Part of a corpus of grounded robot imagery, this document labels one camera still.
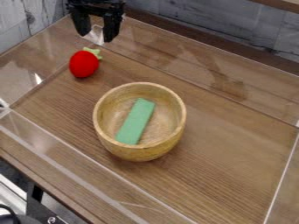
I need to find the green rectangular block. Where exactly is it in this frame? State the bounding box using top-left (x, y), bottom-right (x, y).
top-left (117, 98), bottom-right (155, 144)

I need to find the red toy strawberry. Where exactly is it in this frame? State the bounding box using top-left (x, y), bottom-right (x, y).
top-left (70, 47), bottom-right (102, 78)

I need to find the wooden bowl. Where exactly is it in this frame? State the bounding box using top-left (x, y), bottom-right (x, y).
top-left (92, 82), bottom-right (187, 162)

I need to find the black cable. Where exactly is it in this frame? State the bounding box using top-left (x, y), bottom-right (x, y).
top-left (0, 202), bottom-right (20, 224)

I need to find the black metal table leg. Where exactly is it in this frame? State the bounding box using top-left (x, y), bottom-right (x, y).
top-left (24, 181), bottom-right (80, 224)

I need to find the clear acrylic corner bracket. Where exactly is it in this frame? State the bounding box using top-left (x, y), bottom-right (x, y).
top-left (83, 24), bottom-right (106, 46)

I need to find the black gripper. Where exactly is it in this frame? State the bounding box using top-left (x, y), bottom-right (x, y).
top-left (67, 0), bottom-right (126, 43)

